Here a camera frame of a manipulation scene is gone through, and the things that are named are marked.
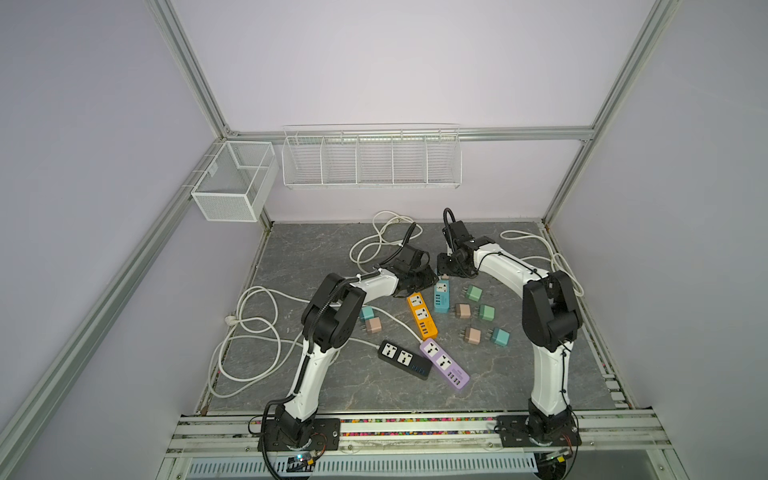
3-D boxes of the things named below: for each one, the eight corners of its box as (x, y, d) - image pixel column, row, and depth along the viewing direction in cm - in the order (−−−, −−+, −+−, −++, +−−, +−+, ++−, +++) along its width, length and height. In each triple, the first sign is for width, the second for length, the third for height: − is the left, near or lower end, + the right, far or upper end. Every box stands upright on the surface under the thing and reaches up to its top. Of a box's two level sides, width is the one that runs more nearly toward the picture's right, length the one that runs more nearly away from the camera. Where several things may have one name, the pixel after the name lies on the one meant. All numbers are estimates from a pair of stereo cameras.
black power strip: (374, 355, 88) (374, 352, 86) (383, 340, 91) (383, 336, 89) (426, 383, 83) (426, 380, 81) (433, 366, 86) (434, 363, 84)
